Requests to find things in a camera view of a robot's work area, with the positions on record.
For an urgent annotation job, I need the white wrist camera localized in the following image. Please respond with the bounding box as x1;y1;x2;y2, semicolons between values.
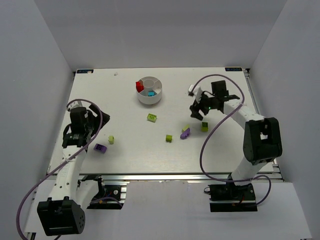
66;100;83;112
188;84;203;102

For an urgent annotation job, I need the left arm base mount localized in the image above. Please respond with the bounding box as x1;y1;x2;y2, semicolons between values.
87;183;124;210

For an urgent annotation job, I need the light green upturned lego brick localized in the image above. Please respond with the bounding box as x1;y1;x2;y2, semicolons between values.
147;113;157;123

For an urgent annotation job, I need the teal lego brick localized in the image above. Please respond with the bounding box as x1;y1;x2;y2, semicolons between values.
147;91;156;97

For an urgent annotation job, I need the small lime lego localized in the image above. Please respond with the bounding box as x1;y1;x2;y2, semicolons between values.
108;135;115;145

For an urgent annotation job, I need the red lego brick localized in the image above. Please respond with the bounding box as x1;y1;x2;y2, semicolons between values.
135;81;143;89

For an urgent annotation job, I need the small lime lego brick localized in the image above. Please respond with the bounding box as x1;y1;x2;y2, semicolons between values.
165;134;173;143

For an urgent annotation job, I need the purple half-round lego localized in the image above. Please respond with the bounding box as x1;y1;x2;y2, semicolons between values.
180;128;191;140

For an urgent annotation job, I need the purple lego brick left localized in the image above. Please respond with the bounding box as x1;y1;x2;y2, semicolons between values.
93;143;108;154

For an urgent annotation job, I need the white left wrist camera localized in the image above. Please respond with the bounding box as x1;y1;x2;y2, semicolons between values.
66;100;83;112

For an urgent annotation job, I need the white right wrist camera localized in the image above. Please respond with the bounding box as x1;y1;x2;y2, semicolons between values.
188;84;203;102

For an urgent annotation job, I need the red lego inside container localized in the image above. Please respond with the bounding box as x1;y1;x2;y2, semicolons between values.
136;85;144;93

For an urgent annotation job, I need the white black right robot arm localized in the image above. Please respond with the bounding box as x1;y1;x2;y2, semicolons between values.
188;80;283;188

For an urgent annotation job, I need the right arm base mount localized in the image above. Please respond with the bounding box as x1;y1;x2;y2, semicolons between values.
207;183;258;213

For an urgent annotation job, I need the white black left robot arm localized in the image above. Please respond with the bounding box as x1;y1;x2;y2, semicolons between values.
37;104;110;236

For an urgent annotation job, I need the light green half-round lego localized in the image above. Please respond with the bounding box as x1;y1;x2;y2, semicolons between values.
181;124;190;133

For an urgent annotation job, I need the white round divided container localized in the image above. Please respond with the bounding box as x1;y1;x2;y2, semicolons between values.
135;76;163;105

